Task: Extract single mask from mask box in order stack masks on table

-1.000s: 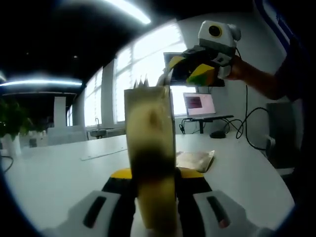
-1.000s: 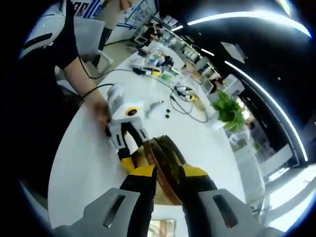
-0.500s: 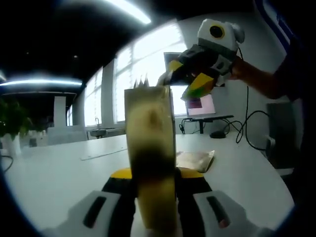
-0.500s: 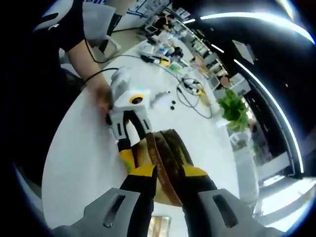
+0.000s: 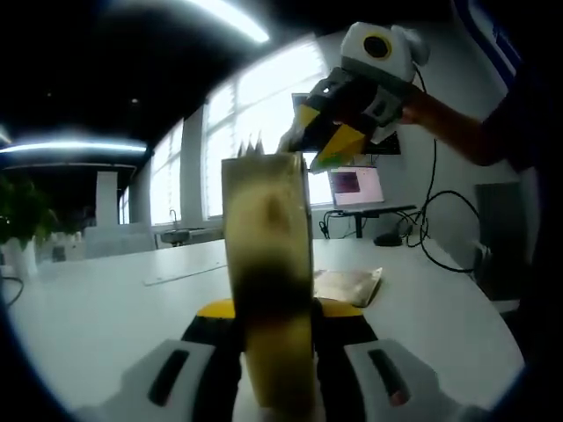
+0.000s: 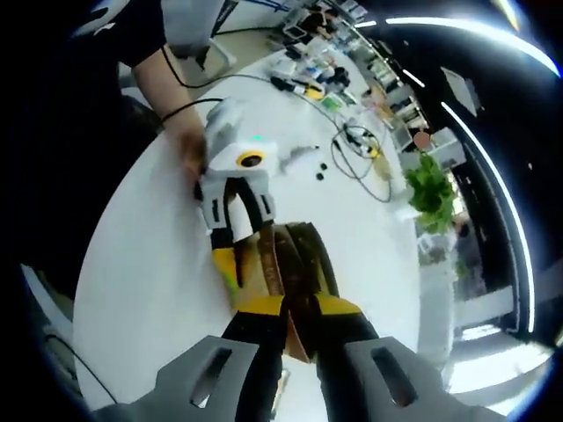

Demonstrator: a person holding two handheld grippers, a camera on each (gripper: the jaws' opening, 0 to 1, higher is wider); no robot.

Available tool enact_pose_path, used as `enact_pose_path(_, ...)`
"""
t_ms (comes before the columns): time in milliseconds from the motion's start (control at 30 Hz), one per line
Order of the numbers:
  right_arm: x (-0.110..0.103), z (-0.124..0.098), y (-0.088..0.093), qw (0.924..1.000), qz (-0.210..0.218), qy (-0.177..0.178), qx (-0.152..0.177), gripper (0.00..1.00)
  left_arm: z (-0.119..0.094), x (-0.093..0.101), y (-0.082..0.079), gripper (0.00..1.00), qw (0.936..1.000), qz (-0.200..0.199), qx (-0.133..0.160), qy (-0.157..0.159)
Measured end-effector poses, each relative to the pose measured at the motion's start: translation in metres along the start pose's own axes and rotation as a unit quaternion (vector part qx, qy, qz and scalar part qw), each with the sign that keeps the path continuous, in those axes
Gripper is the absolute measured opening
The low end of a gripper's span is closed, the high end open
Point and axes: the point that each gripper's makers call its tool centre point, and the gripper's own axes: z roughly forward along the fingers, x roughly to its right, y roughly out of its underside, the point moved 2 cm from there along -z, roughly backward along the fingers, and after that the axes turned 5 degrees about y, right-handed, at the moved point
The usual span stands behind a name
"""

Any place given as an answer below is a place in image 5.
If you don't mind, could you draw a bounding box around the narrow window blind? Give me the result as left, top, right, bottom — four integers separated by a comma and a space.
149, 120, 186, 225

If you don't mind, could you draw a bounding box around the dark chair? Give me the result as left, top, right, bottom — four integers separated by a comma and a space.
472, 182, 536, 304

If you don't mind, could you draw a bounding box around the white table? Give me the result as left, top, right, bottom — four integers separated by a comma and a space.
0, 236, 527, 422

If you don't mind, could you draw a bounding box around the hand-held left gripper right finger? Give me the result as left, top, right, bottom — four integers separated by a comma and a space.
311, 297, 485, 422

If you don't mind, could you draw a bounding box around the black table cable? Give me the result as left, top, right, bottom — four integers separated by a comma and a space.
0, 275, 26, 309

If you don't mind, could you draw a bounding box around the wide window blind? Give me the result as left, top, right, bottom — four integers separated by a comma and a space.
206, 41, 335, 219

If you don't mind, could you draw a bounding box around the white flat strip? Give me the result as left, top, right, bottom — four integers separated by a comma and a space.
143, 263, 230, 287

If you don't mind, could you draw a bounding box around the black laptop stand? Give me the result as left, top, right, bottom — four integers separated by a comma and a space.
318, 204, 417, 241

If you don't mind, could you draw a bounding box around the blue white wall poster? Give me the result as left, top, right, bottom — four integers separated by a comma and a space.
457, 0, 524, 84

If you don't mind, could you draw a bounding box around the black computer mouse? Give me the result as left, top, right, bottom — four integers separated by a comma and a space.
374, 232, 404, 248

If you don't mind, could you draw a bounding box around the white plant pot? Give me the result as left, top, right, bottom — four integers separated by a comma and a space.
8, 236, 39, 278

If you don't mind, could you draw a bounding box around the gold mask box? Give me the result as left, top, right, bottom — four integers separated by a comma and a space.
221, 151, 318, 417

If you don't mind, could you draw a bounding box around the white pillar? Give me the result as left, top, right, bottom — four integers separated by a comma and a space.
95, 171, 120, 228

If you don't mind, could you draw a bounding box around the dark sink basin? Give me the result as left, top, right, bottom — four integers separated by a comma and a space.
160, 227, 208, 245

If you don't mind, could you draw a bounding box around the open laptop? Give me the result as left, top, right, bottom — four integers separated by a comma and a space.
327, 165, 386, 210

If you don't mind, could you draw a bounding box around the long ceiling light strip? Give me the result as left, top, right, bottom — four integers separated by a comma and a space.
127, 0, 270, 44

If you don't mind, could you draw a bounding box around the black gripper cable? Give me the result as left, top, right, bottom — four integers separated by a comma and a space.
406, 65, 481, 274

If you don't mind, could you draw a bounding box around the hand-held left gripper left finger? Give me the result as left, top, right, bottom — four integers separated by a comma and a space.
77, 298, 243, 422

